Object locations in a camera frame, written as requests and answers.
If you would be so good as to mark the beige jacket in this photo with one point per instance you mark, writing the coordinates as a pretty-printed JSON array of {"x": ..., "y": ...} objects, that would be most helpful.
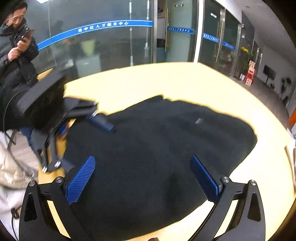
[{"x": 292, "y": 150}]

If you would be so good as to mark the stack of red boxes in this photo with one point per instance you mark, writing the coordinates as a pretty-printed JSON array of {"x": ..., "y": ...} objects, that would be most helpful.
[{"x": 250, "y": 74}]

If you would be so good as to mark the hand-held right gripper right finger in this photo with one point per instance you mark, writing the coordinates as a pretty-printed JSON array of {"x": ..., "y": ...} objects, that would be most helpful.
[{"x": 204, "y": 180}]

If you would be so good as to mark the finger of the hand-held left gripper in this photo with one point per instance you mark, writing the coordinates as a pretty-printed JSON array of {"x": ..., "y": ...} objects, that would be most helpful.
[
  {"x": 101, "y": 122},
  {"x": 52, "y": 148}
]

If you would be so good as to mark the glass partition with blue stripe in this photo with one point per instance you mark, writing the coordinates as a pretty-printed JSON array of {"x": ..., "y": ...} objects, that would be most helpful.
[{"x": 104, "y": 51}]

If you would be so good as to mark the glass door with blue stripe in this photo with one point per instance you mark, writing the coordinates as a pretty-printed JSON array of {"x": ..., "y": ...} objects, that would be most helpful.
[
  {"x": 180, "y": 46},
  {"x": 210, "y": 53}
]

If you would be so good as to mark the tall potted palm plant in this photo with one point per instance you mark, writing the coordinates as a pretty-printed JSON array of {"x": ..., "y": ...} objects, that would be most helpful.
[{"x": 285, "y": 84}]

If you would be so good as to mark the black television screen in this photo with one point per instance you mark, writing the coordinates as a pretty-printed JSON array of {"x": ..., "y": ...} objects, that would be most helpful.
[{"x": 269, "y": 71}]

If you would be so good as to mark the black fleece zip jacket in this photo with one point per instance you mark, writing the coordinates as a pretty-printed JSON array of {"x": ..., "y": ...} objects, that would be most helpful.
[{"x": 150, "y": 150}]

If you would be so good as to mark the small potted plant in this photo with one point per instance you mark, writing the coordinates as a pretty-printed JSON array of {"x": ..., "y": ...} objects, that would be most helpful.
[{"x": 272, "y": 86}]

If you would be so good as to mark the potted sunflower plant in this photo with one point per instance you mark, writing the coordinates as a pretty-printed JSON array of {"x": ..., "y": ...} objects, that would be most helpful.
[{"x": 246, "y": 52}]

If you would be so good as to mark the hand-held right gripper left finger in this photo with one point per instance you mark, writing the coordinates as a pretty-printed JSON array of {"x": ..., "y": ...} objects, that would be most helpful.
[{"x": 81, "y": 180}]

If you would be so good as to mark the black door lock box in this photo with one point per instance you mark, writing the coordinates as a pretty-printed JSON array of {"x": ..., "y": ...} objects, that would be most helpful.
[{"x": 160, "y": 43}]

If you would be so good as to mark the person's white jacket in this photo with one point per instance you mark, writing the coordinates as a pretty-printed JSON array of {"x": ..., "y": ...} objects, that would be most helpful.
[{"x": 7, "y": 208}]

